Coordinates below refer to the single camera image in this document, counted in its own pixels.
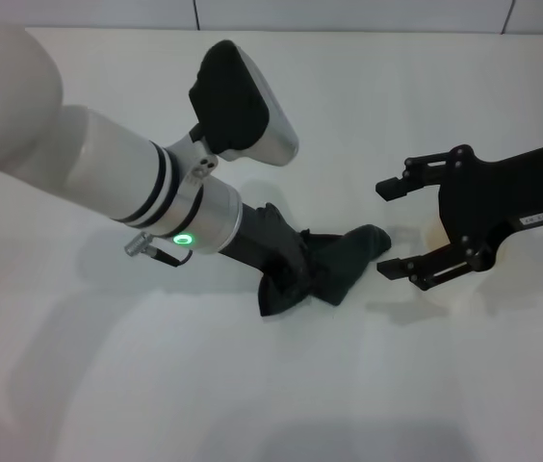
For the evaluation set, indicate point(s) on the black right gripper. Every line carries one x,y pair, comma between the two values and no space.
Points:
493,192

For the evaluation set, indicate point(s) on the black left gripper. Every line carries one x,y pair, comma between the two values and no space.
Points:
257,240

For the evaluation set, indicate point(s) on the white paper cup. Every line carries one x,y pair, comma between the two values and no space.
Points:
434,236

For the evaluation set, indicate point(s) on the dark rag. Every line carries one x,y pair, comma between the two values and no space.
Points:
348,260

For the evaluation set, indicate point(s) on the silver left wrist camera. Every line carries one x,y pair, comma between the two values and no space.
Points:
233,96

